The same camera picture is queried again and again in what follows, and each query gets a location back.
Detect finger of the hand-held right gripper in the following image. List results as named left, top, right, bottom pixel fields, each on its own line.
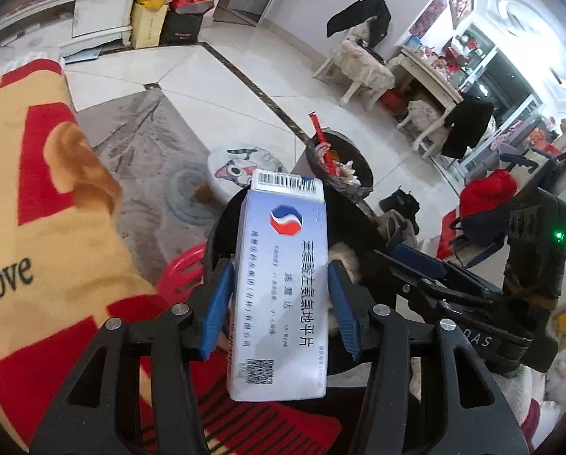
left=390, top=244, right=502, bottom=297
left=373, top=251, right=435, bottom=316

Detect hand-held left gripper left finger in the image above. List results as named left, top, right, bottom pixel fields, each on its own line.
left=30, top=260, right=236, bottom=455

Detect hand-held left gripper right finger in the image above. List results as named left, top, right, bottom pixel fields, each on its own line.
left=328, top=263, right=530, bottom=455

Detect white blue medicine box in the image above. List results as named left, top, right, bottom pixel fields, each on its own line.
left=227, top=168, right=328, bottom=401

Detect black plastic bucket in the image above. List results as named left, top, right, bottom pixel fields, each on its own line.
left=205, top=182, right=383, bottom=375

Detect red plastic stool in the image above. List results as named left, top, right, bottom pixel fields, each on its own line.
left=138, top=242, right=343, bottom=455

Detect black shoes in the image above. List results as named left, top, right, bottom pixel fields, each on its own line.
left=379, top=188, right=421, bottom=214

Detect red cloth bundle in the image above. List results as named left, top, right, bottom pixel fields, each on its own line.
left=458, top=169, right=518, bottom=221

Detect black office chair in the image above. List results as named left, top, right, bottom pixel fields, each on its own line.
left=498, top=149, right=566, bottom=200

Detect black waste bin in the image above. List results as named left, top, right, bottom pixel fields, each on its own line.
left=306, top=111, right=374, bottom=195

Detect cat print round cushion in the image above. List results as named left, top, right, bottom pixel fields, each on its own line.
left=207, top=146, right=286, bottom=200

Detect black jacket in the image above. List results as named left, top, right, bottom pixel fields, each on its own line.
left=327, top=0, right=390, bottom=41
left=441, top=94, right=494, bottom=158

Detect white cushioned stool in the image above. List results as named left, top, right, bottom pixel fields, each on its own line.
left=397, top=99, right=447, bottom=157

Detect red bag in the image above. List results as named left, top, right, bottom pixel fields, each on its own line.
left=380, top=88, right=409, bottom=115

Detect grey floor rug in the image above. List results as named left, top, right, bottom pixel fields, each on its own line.
left=79, top=90, right=246, bottom=257

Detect patchwork printed blanket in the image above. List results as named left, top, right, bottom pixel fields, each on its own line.
left=0, top=57, right=170, bottom=453

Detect white desk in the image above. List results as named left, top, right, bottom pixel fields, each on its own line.
left=387, top=45, right=464, bottom=119

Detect white cushioned chair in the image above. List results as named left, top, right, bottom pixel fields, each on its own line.
left=314, top=24, right=395, bottom=110

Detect black box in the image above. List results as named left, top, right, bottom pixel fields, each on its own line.
left=161, top=9, right=203, bottom=46

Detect grey paper sheet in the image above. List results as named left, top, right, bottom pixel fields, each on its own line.
left=63, top=47, right=104, bottom=64

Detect beige cardboard box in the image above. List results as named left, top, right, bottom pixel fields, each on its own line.
left=131, top=2, right=167, bottom=49

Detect red gift box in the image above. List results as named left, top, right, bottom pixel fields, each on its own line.
left=169, top=0, right=215, bottom=16

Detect white TV cabinet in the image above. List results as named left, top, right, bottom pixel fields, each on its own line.
left=0, top=0, right=134, bottom=55

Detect red wall picture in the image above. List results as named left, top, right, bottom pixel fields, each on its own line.
left=408, top=0, right=449, bottom=39

